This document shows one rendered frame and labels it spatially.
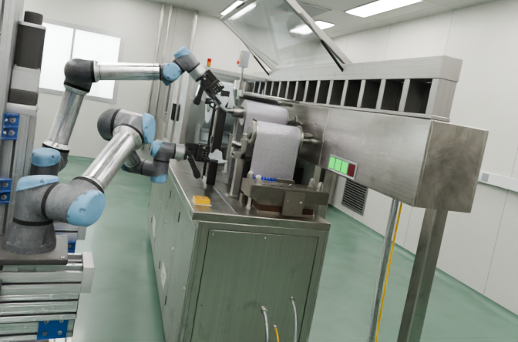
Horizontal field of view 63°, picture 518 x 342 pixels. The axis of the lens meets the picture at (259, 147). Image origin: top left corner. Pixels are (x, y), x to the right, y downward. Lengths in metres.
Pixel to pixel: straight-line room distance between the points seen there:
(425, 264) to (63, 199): 1.26
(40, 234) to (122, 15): 6.36
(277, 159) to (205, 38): 5.72
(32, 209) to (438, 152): 1.31
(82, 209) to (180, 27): 6.46
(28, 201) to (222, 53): 6.52
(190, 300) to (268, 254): 0.40
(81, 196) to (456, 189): 1.24
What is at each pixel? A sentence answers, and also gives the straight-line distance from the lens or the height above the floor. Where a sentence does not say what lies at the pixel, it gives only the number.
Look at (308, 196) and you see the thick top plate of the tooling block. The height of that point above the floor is 1.01.
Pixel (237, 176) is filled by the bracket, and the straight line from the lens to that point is 2.20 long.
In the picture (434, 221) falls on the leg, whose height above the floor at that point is 1.08.
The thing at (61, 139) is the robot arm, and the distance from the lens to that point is 2.09.
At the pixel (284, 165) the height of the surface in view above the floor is 1.11.
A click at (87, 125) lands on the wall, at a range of 7.63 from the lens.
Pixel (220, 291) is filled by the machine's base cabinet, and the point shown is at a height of 0.54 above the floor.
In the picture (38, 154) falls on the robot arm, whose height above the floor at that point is 1.04.
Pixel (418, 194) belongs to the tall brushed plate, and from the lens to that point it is 1.53.
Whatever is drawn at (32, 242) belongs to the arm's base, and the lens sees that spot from 1.51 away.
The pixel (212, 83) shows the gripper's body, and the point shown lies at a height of 1.45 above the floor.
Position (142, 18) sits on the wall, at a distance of 7.65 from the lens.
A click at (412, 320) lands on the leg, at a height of 0.70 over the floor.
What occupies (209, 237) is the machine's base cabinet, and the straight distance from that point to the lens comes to 1.90.
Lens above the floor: 1.38
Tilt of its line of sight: 5 degrees down
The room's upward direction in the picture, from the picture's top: 10 degrees clockwise
